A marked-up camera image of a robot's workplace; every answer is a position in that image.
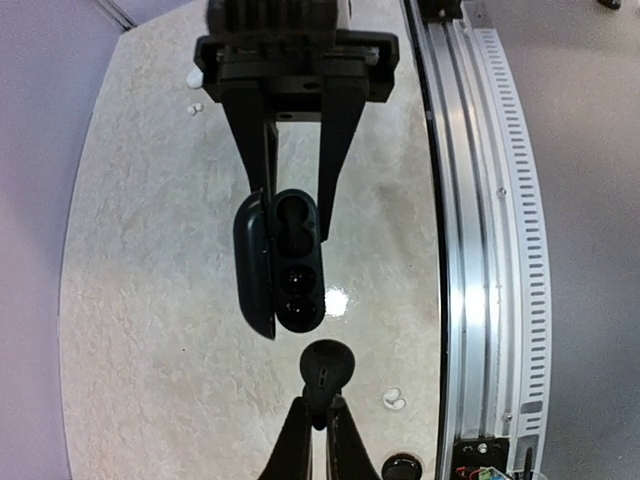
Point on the black earbud charging case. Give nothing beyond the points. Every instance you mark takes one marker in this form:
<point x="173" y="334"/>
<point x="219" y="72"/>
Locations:
<point x="278" y="260"/>

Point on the left frame post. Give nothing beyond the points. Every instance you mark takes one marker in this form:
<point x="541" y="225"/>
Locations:
<point x="115" y="14"/>

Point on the round black case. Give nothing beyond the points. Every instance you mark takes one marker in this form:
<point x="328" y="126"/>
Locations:
<point x="402" y="466"/>

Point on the black hook earbud front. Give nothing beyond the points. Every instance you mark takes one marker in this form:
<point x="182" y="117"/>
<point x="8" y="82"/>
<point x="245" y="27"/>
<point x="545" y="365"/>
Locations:
<point x="326" y="366"/>

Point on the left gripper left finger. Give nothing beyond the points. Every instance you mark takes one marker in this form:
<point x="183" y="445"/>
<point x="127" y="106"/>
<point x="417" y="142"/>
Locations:
<point x="291" y="457"/>

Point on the aluminium front rail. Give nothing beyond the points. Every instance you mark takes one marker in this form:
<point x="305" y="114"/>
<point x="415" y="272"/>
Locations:
<point x="494" y="286"/>

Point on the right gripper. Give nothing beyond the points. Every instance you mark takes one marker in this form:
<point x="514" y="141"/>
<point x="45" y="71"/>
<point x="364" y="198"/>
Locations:
<point x="292" y="49"/>

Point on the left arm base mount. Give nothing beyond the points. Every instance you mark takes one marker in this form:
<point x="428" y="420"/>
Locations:
<point x="494" y="458"/>

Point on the white earbud front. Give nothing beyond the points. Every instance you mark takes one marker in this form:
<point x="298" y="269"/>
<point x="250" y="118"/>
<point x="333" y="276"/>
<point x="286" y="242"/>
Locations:
<point x="393" y="399"/>

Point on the white earbud charging case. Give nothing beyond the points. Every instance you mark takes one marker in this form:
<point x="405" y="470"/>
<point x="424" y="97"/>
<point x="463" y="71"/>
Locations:
<point x="194" y="79"/>

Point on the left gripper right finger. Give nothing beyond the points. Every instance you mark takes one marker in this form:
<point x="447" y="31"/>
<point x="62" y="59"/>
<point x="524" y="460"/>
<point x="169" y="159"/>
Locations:
<point x="347" y="457"/>

